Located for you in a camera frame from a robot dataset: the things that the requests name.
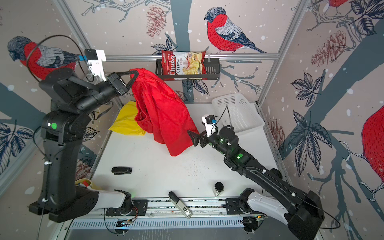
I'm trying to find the yellow shorts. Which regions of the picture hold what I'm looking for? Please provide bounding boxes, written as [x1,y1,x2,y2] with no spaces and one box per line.
[109,101,146,136]

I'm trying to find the red shorts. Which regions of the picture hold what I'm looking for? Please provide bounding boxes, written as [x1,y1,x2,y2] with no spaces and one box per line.
[132,69,198,157]

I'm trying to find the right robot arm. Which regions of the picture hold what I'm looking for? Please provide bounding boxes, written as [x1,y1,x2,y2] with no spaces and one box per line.
[188,115,325,240]

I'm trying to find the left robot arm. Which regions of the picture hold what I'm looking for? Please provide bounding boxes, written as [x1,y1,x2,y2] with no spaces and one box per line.
[29,68,139,223]

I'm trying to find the red cassava chips bag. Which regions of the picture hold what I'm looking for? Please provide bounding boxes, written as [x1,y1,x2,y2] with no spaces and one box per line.
[161,51,206,77]

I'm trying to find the white perforated plastic basket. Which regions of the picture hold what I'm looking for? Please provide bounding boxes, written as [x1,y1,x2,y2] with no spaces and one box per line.
[212,93,265,135]

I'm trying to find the small black-lidded jar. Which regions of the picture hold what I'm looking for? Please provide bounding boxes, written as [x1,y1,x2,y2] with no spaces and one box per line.
[214,182,224,197]

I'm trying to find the black silver stapler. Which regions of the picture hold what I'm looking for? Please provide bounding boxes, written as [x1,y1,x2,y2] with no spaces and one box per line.
[169,191,192,219]

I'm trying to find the small black box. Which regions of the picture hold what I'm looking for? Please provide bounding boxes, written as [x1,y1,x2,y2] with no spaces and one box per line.
[111,167,133,175]

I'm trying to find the yellow cup of markers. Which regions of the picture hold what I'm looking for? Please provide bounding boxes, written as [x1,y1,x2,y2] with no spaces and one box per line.
[75,179,102,190]

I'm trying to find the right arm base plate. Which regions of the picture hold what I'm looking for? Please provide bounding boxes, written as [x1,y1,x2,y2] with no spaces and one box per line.
[224,198,265,217]

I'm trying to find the black wire wall basket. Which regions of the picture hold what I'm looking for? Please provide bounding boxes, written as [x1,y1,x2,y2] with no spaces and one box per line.
[155,59,221,81]

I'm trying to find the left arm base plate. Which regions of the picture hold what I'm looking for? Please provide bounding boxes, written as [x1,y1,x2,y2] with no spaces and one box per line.
[105,199,149,217]

